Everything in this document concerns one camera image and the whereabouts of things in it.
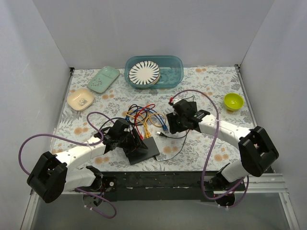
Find black network switch box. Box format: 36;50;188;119
124;137;160;165

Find thin black power cord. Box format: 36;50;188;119
155;94;195;162

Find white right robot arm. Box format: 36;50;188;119
167;99;279;189

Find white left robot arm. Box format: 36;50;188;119
27;119;147;203

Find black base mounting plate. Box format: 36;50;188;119
81;171;249;202

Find lime green bowl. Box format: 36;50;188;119
224;93;244;111

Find teal plastic basin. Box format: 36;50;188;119
124;56;184;89

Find floral table mat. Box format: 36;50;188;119
52;66;255;172

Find blue striped white plate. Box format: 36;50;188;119
128;61;161;86

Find green rectangular ceramic dish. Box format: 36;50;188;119
87;66;120;93

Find beige square panda dish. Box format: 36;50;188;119
67;88;94;111

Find yellow ethernet cable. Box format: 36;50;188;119
125;110;166;139

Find red ethernet cable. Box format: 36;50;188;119
134;103;156;127

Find black ethernet cable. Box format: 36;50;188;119
127;103;149;120

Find aluminium frame rail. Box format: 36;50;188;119
29;172;285;196

